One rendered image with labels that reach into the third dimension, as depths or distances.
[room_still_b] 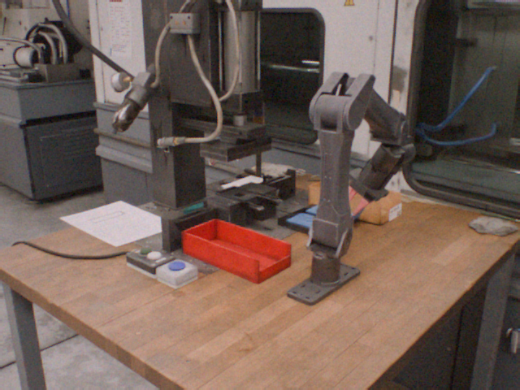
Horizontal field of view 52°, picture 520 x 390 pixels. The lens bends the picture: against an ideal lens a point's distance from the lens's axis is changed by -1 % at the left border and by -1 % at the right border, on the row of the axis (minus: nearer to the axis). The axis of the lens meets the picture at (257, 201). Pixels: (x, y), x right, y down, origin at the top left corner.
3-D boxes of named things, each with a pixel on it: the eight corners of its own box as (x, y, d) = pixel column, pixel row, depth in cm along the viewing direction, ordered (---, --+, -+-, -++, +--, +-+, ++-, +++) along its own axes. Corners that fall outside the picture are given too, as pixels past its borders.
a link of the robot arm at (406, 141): (387, 158, 140) (392, 113, 137) (418, 164, 135) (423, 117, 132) (365, 166, 132) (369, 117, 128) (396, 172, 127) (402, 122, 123)
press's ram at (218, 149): (230, 174, 138) (227, 55, 128) (164, 157, 154) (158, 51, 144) (274, 160, 151) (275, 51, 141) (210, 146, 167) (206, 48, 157)
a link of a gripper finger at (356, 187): (346, 199, 144) (364, 173, 138) (366, 217, 141) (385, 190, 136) (333, 205, 138) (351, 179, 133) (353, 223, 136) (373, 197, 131)
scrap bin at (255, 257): (257, 284, 119) (257, 260, 117) (182, 253, 134) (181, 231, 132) (291, 266, 128) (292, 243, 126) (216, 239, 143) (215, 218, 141)
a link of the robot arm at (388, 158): (377, 158, 136) (392, 137, 132) (394, 173, 134) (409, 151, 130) (363, 162, 131) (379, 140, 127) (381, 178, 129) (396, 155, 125)
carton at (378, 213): (379, 229, 152) (382, 203, 149) (308, 209, 167) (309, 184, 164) (400, 216, 161) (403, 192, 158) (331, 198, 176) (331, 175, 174)
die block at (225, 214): (229, 235, 145) (229, 209, 143) (204, 226, 151) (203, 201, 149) (276, 215, 159) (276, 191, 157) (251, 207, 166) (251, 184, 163)
